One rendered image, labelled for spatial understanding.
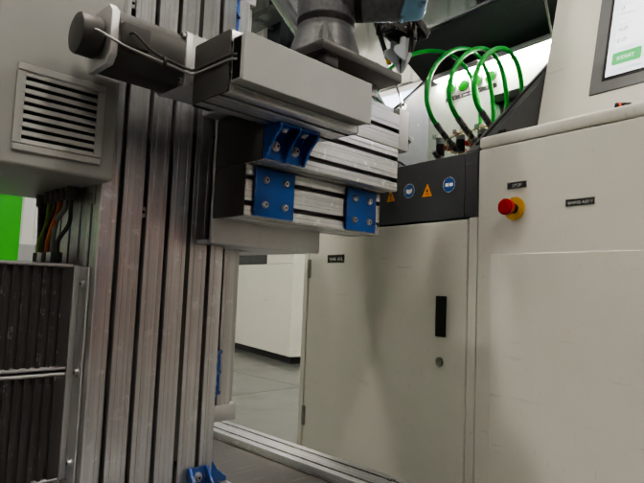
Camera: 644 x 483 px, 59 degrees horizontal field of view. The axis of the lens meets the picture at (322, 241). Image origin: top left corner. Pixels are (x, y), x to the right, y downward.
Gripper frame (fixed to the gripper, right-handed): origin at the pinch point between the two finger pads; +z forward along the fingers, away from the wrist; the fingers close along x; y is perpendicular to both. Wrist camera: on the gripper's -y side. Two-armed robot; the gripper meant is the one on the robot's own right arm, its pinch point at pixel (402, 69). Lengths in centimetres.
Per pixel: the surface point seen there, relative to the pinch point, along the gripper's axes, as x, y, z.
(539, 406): 40, -3, 83
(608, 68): 41, -29, 4
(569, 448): 46, -3, 89
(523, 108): 23.2, -21.1, 11.6
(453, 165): 15.7, -3.0, 28.3
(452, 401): 17, -3, 85
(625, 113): 57, -3, 25
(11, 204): -335, 44, 11
